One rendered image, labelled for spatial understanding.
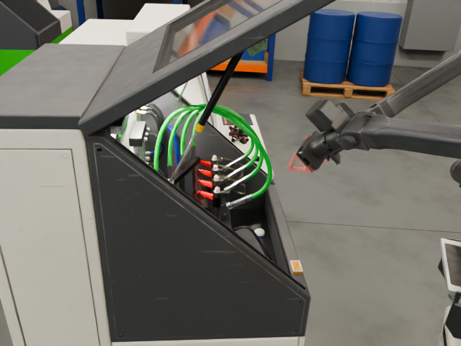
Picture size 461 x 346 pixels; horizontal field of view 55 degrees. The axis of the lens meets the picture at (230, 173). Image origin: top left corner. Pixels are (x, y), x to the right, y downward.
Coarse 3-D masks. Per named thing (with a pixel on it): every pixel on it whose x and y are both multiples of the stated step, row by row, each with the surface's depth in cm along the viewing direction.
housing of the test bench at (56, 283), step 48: (48, 48) 149; (96, 48) 152; (0, 96) 105; (48, 96) 107; (0, 144) 98; (48, 144) 99; (0, 192) 104; (48, 192) 105; (0, 240) 110; (48, 240) 111; (96, 240) 113; (0, 288) 117; (48, 288) 119; (96, 288) 120; (48, 336) 127; (96, 336) 128
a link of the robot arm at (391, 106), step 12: (456, 60) 128; (432, 72) 129; (444, 72) 129; (456, 72) 128; (408, 84) 132; (420, 84) 130; (432, 84) 130; (396, 96) 132; (408, 96) 131; (420, 96) 131; (372, 108) 133; (384, 108) 132; (396, 108) 132
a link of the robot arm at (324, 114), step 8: (320, 104) 104; (328, 104) 103; (312, 112) 104; (320, 112) 103; (328, 112) 103; (336, 112) 104; (344, 112) 104; (312, 120) 106; (320, 120) 105; (328, 120) 104; (336, 120) 103; (344, 120) 104; (320, 128) 106; (328, 128) 105; (336, 128) 103; (344, 136) 100; (344, 144) 101; (352, 144) 99
